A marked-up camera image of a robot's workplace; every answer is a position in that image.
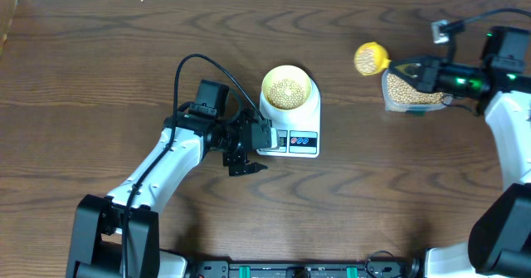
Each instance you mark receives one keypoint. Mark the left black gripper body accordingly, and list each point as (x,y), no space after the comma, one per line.
(229,140)

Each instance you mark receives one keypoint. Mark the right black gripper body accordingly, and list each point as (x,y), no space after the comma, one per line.
(450,78)

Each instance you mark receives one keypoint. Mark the yellow measuring scoop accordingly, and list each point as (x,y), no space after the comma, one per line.
(371,58)

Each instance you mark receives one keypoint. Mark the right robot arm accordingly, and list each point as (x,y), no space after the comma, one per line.
(499,242)

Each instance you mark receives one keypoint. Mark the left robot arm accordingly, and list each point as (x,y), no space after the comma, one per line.
(118,235)

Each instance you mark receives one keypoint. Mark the white digital kitchen scale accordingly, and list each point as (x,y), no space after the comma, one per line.
(298,130)

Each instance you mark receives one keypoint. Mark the soybeans in yellow bowl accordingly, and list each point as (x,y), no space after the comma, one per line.
(286,94)

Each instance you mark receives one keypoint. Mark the yellow plastic bowl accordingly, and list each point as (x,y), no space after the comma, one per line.
(286,72)

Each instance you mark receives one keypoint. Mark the soybeans in container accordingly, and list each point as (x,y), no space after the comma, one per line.
(402,93)

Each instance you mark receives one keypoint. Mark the clear plastic container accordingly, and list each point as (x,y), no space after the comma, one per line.
(393,106)

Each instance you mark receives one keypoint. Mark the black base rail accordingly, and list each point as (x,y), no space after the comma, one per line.
(373,268)

